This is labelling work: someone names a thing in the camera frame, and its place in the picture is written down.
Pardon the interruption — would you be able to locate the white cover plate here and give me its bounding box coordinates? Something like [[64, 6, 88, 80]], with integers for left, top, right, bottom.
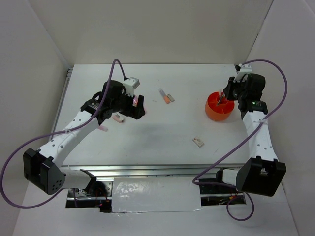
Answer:
[[112, 177, 202, 213]]

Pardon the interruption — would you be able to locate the pink white mini stapler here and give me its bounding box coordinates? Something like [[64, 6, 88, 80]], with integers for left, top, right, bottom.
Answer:
[[112, 114, 125, 123]]

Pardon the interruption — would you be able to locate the purple pink highlighter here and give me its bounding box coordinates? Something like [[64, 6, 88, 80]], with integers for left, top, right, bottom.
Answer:
[[98, 125, 108, 132]]

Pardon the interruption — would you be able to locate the small white red box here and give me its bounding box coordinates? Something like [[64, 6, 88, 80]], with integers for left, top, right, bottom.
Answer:
[[193, 136, 204, 148]]

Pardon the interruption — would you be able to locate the aluminium frame rail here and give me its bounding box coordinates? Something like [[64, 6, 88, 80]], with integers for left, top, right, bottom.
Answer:
[[60, 64, 249, 177]]

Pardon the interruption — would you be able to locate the orange round divided container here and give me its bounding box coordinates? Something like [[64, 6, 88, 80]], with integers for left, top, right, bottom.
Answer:
[[204, 91, 235, 121]]

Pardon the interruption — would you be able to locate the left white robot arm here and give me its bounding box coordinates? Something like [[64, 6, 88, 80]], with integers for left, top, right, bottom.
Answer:
[[23, 77, 145, 196]]

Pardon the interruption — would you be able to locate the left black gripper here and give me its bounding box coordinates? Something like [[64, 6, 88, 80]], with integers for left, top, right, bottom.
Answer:
[[111, 89, 145, 119]]

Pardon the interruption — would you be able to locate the orange grey correction tape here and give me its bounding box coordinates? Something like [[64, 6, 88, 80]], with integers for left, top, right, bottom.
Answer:
[[158, 88, 171, 104]]

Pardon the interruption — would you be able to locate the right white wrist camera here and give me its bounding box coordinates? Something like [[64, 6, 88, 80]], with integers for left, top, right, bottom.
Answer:
[[234, 64, 252, 83]]

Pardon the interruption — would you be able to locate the pink glue bottle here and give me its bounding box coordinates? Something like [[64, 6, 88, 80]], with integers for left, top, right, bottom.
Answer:
[[133, 97, 138, 107]]

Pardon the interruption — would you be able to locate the grey eraser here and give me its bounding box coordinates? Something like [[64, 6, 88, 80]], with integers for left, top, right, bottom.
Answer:
[[167, 94, 175, 102]]

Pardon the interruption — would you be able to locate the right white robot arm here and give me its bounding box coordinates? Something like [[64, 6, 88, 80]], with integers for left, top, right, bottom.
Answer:
[[215, 74, 286, 197]]

